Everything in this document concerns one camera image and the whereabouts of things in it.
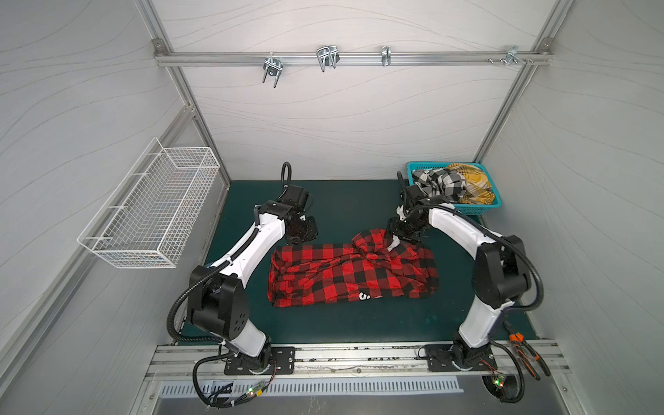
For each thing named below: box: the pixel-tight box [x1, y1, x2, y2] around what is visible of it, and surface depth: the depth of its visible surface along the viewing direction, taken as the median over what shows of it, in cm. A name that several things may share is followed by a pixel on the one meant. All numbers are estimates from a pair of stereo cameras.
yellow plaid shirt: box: [445, 163, 495, 205], surface depth 107 cm
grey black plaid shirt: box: [412, 167, 467, 202], surface depth 109 cm
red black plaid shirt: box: [267, 229, 440, 307], surface depth 90 cm
